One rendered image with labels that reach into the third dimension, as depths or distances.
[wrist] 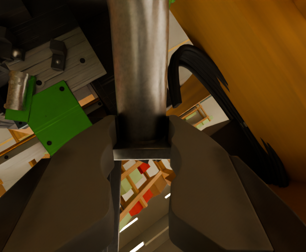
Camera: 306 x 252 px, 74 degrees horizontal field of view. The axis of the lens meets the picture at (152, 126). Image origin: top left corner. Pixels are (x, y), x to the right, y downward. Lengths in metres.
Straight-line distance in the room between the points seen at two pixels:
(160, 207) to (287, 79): 9.63
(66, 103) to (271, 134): 0.43
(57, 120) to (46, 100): 0.05
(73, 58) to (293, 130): 0.47
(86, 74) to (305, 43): 0.43
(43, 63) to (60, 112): 0.12
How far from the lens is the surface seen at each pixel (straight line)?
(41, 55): 0.54
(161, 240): 8.02
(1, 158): 0.67
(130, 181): 3.81
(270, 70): 0.35
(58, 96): 0.50
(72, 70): 0.53
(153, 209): 9.83
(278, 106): 0.37
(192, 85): 0.73
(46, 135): 0.51
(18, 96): 0.48
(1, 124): 1.00
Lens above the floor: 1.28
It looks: 2 degrees down
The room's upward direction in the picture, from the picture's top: 147 degrees clockwise
